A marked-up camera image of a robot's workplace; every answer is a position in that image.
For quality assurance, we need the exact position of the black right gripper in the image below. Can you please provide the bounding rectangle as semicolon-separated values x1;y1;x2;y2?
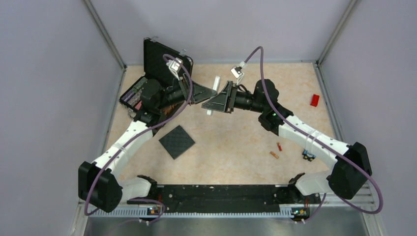
202;81;265;114

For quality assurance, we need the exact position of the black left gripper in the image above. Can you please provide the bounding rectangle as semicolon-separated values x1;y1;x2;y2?
157;73;217;110

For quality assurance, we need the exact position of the white remote control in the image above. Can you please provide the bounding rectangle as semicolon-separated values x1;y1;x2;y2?
206;75;221;116

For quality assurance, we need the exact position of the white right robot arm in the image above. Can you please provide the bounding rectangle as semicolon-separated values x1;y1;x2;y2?
202;79;372;203

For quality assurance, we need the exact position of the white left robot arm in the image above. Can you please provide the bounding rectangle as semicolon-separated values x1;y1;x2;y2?
78;77;198;216

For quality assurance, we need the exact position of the black poker chip case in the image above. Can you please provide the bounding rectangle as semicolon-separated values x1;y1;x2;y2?
119;38;194;127

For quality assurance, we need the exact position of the dark grey studded baseplate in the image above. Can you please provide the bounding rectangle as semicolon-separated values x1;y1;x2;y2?
159;125;195;160

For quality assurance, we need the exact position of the pink card deck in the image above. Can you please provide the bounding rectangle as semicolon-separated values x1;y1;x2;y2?
134;101;142;110

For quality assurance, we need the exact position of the red toy brick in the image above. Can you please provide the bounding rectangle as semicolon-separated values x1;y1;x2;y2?
310;94;320;107

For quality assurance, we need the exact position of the small blue toy car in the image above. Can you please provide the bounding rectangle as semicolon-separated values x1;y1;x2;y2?
302;149;316;162

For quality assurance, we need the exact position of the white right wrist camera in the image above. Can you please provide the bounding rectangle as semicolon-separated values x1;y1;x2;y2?
231;65;244;86

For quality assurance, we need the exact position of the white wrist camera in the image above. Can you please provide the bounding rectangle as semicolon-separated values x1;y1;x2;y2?
166;58;183;80
231;65;244;86

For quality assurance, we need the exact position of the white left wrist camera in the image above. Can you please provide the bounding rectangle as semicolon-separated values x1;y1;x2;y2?
166;58;183;80

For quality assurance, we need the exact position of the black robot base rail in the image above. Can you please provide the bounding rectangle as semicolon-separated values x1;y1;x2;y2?
147;184;321;213

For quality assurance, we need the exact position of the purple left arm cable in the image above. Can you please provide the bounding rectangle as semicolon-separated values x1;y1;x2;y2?
84;54;194;225

